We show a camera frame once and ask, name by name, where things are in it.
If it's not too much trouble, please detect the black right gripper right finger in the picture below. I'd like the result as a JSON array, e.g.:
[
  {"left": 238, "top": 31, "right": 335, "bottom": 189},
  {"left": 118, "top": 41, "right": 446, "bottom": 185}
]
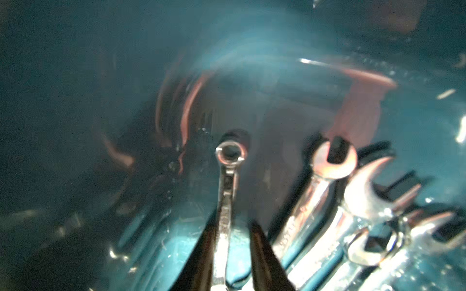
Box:
[{"left": 248, "top": 221, "right": 295, "bottom": 291}]

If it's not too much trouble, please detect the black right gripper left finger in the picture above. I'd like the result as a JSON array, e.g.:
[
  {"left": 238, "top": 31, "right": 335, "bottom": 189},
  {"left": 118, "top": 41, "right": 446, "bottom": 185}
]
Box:
[{"left": 170, "top": 214, "right": 217, "bottom": 291}]

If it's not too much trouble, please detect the smallest combination wrench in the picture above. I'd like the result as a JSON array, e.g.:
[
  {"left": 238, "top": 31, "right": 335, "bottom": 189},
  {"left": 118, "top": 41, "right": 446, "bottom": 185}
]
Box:
[{"left": 210, "top": 139, "right": 248, "bottom": 291}]

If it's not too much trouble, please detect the teal plastic storage tray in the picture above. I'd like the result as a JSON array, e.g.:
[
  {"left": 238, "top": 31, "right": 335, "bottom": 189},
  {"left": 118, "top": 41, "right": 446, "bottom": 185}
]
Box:
[{"left": 1, "top": 1, "right": 466, "bottom": 291}]

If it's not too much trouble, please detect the medium combination wrench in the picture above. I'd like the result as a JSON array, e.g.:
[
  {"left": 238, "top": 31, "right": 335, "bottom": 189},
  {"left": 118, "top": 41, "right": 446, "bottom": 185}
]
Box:
[{"left": 318, "top": 229, "right": 402, "bottom": 291}]

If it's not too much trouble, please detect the large combination wrench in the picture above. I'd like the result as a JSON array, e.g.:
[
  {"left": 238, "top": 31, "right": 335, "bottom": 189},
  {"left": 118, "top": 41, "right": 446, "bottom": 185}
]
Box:
[{"left": 287, "top": 154, "right": 421, "bottom": 291}]

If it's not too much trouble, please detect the long combination wrench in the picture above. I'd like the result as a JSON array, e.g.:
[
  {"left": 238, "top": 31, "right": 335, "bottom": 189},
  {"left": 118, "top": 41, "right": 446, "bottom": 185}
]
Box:
[{"left": 359, "top": 209, "right": 466, "bottom": 291}]

